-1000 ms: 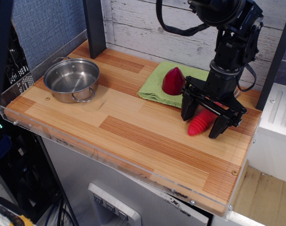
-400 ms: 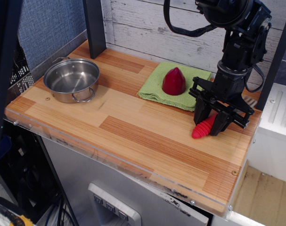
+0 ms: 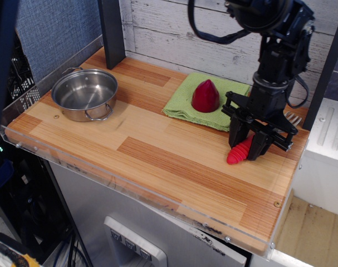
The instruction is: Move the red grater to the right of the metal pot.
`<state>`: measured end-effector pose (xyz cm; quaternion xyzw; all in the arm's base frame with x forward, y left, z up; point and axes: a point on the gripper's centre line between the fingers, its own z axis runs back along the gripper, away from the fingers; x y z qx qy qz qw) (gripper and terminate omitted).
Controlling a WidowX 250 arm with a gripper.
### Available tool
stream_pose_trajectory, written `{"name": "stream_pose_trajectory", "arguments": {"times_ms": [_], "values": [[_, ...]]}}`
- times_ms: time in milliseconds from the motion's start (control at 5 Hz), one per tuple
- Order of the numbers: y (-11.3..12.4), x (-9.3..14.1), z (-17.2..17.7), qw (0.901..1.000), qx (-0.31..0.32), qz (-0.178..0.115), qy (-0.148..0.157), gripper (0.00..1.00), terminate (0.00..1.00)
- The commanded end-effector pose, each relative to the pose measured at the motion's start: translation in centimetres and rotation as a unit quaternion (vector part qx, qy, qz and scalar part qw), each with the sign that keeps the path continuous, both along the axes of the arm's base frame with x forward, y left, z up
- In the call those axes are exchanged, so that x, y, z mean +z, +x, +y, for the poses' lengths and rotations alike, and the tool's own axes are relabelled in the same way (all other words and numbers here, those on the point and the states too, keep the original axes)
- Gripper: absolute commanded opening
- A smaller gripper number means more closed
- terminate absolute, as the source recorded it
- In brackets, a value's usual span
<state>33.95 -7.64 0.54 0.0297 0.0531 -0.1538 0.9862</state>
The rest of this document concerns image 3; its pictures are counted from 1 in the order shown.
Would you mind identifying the stainless steel pot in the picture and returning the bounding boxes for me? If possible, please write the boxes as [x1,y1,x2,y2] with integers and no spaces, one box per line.
[51,67,118,122]

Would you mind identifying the dark red cone object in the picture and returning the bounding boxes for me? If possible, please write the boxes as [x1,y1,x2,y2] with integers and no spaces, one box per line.
[191,80,220,113]

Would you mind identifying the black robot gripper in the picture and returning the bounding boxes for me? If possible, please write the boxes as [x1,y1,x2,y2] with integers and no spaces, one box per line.
[222,73,298,161]

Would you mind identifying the blue fabric panel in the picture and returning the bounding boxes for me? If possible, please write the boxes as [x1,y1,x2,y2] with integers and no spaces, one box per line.
[16,1,101,82]

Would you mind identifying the white ribbed toy sink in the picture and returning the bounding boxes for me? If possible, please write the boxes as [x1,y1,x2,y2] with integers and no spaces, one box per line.
[292,98,338,214]

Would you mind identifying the green folded cloth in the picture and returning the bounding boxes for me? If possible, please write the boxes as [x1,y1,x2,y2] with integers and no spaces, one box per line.
[163,72,250,132]

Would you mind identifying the red-handled metal fork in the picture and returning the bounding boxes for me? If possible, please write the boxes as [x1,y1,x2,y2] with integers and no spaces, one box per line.
[227,111,302,165]

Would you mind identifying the black vertical post right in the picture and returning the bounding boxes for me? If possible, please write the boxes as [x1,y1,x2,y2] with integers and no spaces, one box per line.
[302,27,338,131]

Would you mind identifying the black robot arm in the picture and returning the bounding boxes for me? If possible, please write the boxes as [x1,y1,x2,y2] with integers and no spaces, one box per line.
[222,1,315,161]

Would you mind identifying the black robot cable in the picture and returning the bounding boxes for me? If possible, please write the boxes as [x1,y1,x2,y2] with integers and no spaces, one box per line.
[187,0,252,45]

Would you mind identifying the black plastic crate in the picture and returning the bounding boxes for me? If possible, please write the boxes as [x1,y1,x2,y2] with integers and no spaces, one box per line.
[8,30,36,102]

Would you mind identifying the clear acrylic table guard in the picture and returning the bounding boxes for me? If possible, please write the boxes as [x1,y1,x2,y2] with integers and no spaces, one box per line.
[0,36,310,261]

